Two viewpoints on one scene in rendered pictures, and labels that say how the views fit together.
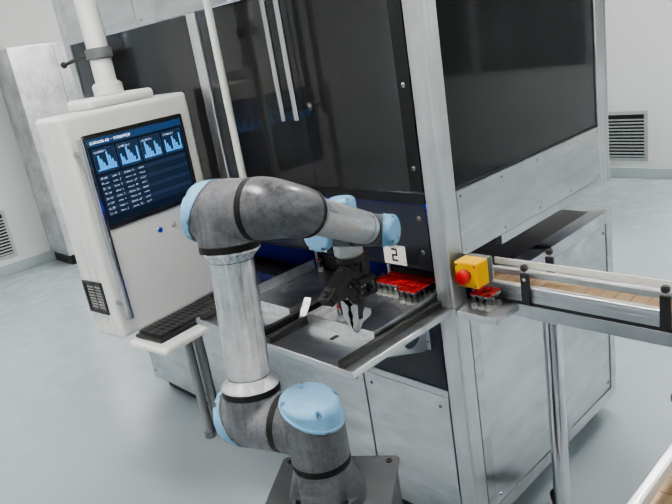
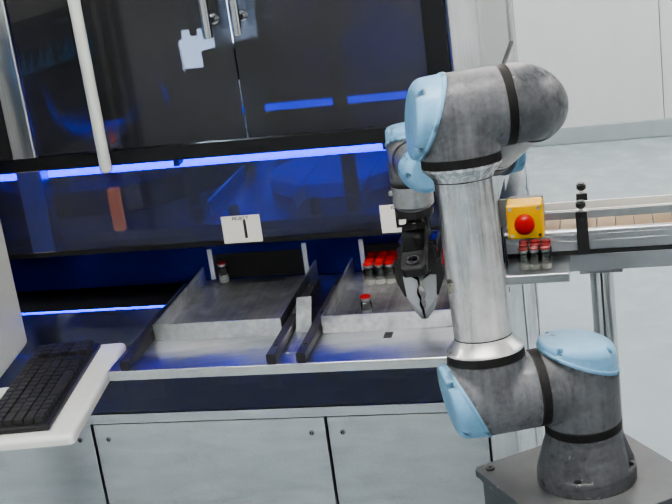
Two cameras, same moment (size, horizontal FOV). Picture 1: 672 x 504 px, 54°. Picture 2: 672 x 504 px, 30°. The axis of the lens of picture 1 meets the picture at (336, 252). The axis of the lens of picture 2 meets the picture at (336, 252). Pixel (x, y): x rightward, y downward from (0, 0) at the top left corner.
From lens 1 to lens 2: 137 cm
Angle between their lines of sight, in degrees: 33
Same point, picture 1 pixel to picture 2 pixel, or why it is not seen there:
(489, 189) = not seen: hidden behind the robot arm
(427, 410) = (448, 442)
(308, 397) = (576, 339)
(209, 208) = (471, 105)
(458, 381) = not seen: hidden behind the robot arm
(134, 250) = not seen: outside the picture
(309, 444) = (603, 391)
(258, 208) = (541, 96)
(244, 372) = (500, 324)
